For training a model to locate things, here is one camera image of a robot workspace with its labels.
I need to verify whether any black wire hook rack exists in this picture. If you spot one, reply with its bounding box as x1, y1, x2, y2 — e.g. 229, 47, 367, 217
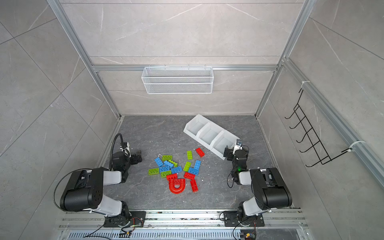
284, 89, 353, 168

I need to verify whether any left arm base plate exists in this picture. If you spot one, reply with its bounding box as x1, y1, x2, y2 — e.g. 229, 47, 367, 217
103, 211, 147, 228

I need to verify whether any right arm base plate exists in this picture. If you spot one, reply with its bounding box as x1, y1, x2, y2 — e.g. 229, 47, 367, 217
219, 211, 265, 227

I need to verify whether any white wire mesh basket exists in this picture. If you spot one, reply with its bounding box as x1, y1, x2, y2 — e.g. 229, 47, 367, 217
142, 67, 214, 95

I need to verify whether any red arch lego piece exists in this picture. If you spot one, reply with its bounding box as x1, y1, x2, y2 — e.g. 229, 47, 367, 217
169, 179, 186, 194

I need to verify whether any red lego brick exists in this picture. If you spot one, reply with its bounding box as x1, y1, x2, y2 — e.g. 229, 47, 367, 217
184, 172, 196, 181
166, 173, 178, 181
190, 180, 199, 193
196, 148, 205, 158

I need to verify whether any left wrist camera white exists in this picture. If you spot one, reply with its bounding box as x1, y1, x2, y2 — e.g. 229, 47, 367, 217
121, 142, 131, 158

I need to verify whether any green lego brick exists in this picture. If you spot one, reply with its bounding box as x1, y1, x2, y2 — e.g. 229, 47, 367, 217
162, 155, 173, 161
161, 171, 172, 178
148, 168, 160, 176
183, 162, 191, 172
187, 151, 193, 160

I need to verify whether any blue lego brick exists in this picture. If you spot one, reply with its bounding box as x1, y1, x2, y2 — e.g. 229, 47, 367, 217
164, 161, 174, 168
154, 157, 164, 167
194, 160, 201, 171
159, 166, 171, 173
171, 166, 183, 174

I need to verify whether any white three-compartment bin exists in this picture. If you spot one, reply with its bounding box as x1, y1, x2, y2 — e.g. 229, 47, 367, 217
184, 114, 240, 160

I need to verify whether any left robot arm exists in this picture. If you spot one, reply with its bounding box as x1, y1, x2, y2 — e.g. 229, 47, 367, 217
53, 133, 143, 228

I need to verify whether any green lego brick bottom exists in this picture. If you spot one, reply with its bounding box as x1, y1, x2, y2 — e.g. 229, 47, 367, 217
161, 171, 172, 178

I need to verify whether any blue lego brick low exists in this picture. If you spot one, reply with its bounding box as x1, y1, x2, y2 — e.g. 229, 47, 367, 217
188, 168, 199, 176

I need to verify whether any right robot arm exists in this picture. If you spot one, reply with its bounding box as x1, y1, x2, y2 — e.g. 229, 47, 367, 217
223, 145, 293, 226

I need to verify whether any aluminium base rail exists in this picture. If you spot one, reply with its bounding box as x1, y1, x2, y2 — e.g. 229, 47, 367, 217
55, 209, 313, 240

